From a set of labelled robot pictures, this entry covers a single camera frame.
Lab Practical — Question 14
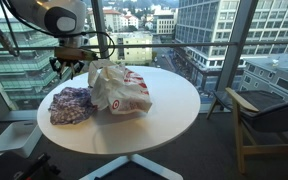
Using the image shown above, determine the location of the thin black cable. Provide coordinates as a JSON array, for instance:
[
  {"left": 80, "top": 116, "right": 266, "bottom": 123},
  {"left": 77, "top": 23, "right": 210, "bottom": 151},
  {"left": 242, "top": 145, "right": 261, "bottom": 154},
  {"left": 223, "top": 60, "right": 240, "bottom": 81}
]
[{"left": 0, "top": 0, "right": 117, "bottom": 60}]

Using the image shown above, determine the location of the white plastic bag red print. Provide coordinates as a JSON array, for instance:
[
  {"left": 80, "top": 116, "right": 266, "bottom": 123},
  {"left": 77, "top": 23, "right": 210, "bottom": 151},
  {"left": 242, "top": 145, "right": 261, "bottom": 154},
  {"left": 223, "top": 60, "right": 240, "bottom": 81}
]
[{"left": 87, "top": 59, "right": 153, "bottom": 115}]

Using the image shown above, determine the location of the narrow grey window post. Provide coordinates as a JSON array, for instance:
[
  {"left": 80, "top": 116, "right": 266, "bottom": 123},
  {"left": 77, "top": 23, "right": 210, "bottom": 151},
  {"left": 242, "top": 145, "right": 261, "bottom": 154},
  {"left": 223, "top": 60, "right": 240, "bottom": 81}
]
[{"left": 90, "top": 0, "right": 110, "bottom": 61}]

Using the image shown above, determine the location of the white table base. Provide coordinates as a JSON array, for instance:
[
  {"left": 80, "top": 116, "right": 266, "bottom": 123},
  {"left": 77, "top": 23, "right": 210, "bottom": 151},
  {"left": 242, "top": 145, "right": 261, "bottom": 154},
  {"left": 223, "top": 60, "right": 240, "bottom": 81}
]
[{"left": 79, "top": 153, "right": 184, "bottom": 180}]

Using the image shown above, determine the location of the white plastic bin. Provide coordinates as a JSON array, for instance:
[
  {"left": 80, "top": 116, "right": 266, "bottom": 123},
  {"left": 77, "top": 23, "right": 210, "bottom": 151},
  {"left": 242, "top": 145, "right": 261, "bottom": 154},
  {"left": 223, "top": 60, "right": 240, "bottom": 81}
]
[{"left": 0, "top": 120, "right": 43, "bottom": 159}]

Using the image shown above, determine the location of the grey braided cable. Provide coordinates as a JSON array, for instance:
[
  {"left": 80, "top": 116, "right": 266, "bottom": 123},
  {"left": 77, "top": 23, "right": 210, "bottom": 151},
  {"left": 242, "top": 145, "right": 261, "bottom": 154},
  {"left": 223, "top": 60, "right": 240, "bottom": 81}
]
[{"left": 0, "top": 0, "right": 20, "bottom": 58}]

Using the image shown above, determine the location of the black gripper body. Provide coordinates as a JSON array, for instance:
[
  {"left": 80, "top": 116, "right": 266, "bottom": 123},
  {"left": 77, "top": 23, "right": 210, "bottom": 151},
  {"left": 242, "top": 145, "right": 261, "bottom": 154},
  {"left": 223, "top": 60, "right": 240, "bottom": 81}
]
[{"left": 54, "top": 57, "right": 85, "bottom": 67}]

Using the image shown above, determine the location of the purple patterned cloth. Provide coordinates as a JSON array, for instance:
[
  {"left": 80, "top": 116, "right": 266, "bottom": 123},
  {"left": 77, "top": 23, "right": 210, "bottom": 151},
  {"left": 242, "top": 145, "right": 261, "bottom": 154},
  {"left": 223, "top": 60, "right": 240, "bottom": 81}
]
[{"left": 48, "top": 86, "right": 98, "bottom": 126}]

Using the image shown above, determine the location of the wooden armchair grey cushion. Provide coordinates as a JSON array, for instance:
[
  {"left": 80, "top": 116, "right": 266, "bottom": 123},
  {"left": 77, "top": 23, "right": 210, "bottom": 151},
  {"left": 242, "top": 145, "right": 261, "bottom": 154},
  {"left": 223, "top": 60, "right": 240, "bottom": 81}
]
[{"left": 206, "top": 84, "right": 288, "bottom": 175}]

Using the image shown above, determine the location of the wide grey window post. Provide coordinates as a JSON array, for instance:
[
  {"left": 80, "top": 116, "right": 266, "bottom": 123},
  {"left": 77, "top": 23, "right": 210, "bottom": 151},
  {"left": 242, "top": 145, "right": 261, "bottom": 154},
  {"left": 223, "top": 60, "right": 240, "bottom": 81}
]
[{"left": 216, "top": 0, "right": 259, "bottom": 92}]

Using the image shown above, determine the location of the black stand with red parts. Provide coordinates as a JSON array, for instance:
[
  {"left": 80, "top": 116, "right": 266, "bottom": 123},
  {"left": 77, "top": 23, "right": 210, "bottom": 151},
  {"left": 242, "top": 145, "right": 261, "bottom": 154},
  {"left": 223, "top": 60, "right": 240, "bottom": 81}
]
[{"left": 0, "top": 152, "right": 63, "bottom": 180}]

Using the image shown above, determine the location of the grey window handrail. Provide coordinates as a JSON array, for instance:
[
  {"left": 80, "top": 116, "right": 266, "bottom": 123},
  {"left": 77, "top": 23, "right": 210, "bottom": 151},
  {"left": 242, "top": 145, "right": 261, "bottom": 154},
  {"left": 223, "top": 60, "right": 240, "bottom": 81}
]
[{"left": 0, "top": 40, "right": 288, "bottom": 53}]

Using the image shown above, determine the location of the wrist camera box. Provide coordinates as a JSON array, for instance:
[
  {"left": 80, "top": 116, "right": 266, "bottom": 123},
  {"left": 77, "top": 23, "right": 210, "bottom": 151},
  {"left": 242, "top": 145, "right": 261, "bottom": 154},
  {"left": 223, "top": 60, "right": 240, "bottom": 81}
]
[{"left": 53, "top": 46, "right": 99, "bottom": 62}]

